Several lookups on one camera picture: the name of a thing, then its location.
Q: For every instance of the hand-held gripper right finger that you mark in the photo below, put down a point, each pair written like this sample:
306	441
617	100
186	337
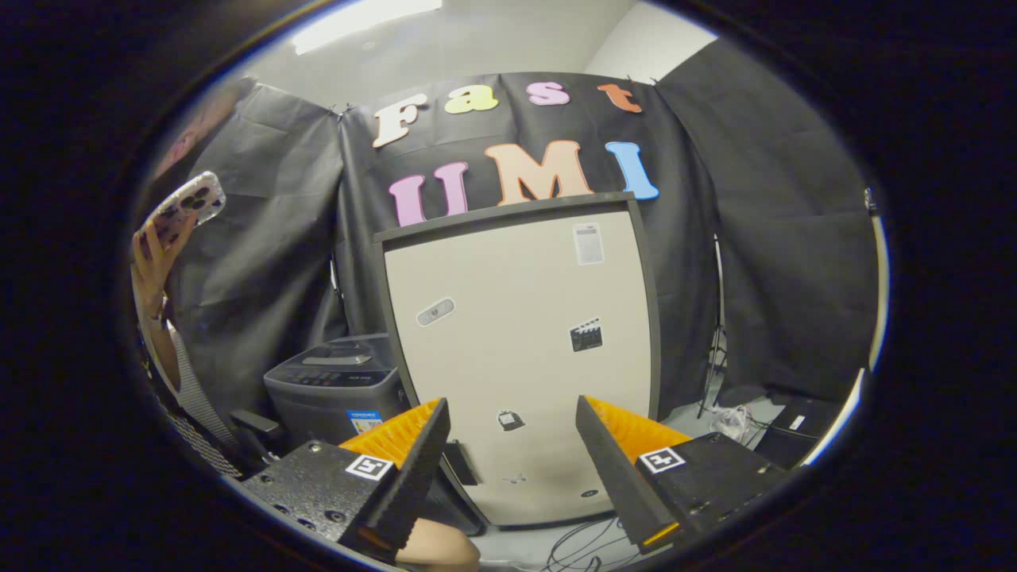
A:
616	473

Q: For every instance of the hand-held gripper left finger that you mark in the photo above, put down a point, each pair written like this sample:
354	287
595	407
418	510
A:
413	485

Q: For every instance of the grey washing machine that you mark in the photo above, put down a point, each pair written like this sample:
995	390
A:
318	405

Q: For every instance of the person's knee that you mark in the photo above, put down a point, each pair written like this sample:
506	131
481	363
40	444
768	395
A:
441	548

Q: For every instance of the clear plastic bag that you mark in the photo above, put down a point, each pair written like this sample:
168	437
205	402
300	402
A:
731	421

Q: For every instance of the black office chair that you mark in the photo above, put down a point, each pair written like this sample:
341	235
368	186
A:
258	421

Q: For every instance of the black floor box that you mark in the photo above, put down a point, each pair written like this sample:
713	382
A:
794	433

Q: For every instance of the thin metal light stand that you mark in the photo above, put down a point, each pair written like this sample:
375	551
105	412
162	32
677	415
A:
717	318

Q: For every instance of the patterned case smartphone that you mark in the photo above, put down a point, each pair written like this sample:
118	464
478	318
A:
195	199

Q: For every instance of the beige cabinet with dark frame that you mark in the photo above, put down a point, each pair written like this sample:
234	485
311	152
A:
508	334

